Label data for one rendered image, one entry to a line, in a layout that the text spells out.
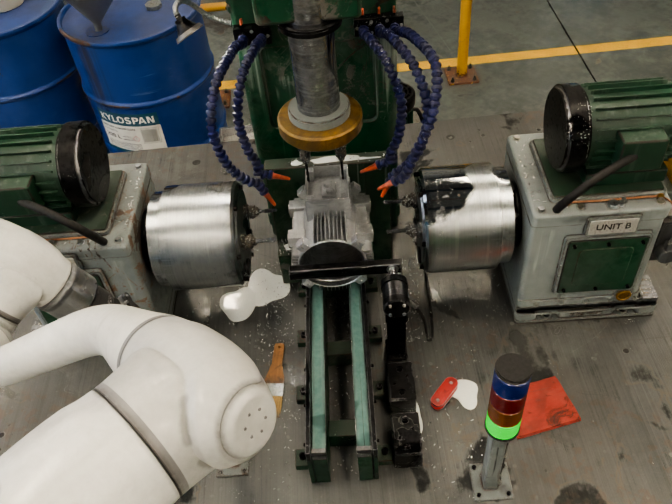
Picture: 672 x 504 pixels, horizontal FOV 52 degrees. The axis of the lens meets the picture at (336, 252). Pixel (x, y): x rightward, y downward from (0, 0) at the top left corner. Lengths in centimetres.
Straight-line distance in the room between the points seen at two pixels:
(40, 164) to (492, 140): 137
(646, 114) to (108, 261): 116
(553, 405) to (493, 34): 316
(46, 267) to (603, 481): 114
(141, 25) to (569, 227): 201
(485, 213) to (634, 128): 34
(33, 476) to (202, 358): 17
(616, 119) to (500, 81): 258
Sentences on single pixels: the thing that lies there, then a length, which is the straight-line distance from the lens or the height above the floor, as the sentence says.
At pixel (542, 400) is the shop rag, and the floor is 81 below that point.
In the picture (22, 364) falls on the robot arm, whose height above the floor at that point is 146.
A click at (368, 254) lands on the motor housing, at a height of 103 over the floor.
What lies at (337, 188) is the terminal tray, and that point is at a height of 111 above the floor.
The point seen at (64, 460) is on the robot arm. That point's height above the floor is 166.
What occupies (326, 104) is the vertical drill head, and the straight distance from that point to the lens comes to 141.
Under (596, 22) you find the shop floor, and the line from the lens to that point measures 468.
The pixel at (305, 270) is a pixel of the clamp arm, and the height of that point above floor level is 103.
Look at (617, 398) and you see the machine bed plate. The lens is 168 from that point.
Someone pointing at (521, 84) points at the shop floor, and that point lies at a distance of 402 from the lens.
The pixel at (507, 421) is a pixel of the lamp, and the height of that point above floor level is 110.
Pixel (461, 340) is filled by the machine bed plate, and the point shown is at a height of 80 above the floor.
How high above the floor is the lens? 217
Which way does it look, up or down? 46 degrees down
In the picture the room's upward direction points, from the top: 6 degrees counter-clockwise
